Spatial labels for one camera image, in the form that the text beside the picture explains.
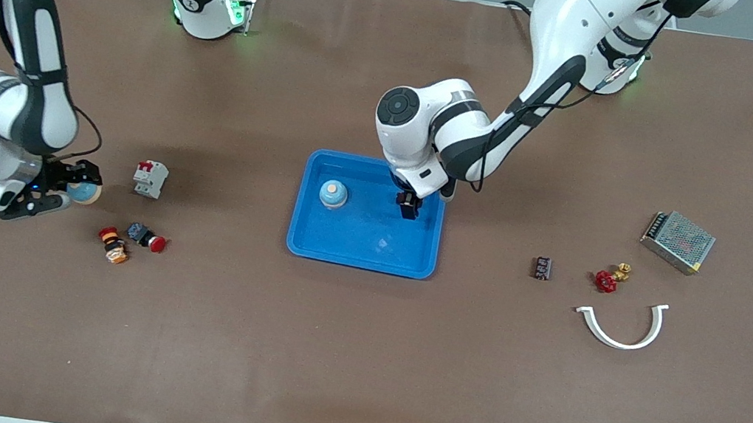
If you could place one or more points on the black red emergency stop button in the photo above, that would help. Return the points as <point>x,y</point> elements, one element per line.
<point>138,233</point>

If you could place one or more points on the white curved plastic clip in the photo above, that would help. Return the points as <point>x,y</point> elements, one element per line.
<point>614,343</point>

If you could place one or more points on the metal mesh power supply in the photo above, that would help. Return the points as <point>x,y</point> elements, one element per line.
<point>678,240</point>

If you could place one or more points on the white circuit breaker red switch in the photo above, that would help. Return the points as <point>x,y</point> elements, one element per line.
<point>150,179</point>

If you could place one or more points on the orange red push button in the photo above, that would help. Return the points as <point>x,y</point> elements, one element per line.
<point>114,247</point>

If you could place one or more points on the blue plastic tray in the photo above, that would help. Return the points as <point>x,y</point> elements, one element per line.
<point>357,238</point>

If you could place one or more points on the light blue call bell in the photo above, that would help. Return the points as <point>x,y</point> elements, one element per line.
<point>84,195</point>
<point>333,195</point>

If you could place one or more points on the brown table mat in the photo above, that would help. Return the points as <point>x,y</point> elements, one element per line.
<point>354,357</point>

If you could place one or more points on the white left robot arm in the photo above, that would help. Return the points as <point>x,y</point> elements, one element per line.
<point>570,16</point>

